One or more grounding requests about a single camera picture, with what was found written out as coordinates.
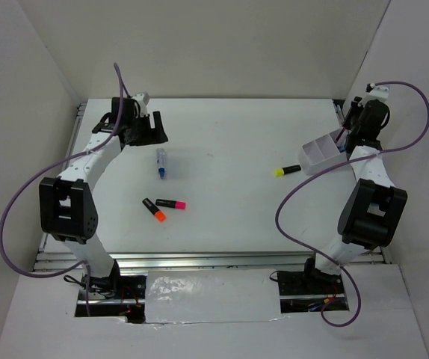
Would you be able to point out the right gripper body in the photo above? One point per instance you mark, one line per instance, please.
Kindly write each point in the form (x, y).
(356, 111)

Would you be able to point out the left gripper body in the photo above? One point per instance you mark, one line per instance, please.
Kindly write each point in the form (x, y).
(142, 132)

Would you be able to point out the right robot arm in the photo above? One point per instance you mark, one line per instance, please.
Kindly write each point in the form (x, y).
(373, 210)

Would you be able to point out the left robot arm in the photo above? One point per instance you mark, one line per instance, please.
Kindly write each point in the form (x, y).
(67, 208)

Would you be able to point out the white divided container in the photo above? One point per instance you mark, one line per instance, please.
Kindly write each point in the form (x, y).
(321, 153)

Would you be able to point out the pink highlighter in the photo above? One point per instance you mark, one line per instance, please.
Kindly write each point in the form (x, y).
(170, 203)

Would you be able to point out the orange highlighter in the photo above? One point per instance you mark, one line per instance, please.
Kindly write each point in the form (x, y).
(154, 210)

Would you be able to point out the yellow highlighter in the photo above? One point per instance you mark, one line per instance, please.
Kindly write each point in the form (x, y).
(279, 172)

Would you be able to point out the white cover plate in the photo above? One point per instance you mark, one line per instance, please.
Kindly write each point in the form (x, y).
(231, 295)

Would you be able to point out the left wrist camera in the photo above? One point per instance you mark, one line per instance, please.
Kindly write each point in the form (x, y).
(141, 102)

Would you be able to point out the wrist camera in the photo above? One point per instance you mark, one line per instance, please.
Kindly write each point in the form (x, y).
(376, 92)
(141, 102)

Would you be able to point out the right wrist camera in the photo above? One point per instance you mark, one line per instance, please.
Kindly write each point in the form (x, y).
(376, 92)

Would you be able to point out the aluminium frame rail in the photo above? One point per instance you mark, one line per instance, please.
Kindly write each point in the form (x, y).
(229, 260)

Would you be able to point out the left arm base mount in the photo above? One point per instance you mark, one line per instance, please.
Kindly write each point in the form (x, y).
(126, 302)

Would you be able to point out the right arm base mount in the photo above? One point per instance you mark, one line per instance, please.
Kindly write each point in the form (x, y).
(302, 294)

